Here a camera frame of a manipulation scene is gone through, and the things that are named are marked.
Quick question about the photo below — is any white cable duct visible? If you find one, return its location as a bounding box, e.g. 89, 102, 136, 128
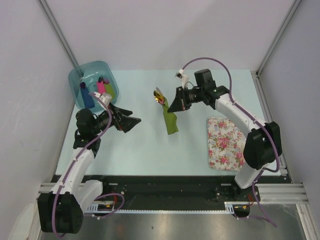
85, 203, 114, 213

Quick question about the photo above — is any blue rolled napkin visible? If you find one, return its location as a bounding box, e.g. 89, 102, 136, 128
80, 87, 95, 109

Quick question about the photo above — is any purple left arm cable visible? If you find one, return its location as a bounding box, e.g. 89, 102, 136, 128
53, 91, 126, 238

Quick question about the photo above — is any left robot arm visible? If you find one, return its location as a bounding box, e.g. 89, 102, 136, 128
37, 103, 141, 237

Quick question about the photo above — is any green paper napkin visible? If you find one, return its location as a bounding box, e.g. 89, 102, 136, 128
162, 98, 179, 135

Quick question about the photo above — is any pink rolled napkin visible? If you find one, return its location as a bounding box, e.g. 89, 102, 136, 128
96, 81, 106, 94

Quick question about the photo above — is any teal translucent plastic bin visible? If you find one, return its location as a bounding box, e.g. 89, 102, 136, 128
68, 61, 119, 113

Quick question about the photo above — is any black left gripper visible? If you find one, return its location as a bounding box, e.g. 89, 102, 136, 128
91, 102, 140, 135

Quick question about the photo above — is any aluminium frame rail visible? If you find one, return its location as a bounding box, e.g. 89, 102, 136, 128
34, 182, 310, 204

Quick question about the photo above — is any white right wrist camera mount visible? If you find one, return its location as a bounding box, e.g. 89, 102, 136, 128
175, 68, 189, 89

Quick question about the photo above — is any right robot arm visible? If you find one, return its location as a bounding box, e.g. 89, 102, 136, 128
168, 69, 282, 201

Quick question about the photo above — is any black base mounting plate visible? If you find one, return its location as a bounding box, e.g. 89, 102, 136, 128
51, 174, 292, 211

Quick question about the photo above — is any iridescent gold spoon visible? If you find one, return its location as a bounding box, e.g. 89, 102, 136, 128
153, 87, 165, 105

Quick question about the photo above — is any floral fabric pouch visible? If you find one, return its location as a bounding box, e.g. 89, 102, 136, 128
207, 117, 246, 172

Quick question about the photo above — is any green rolled napkin in bin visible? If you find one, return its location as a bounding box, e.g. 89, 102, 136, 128
103, 83, 116, 100

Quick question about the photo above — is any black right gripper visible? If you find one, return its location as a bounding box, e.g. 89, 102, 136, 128
167, 86, 204, 114

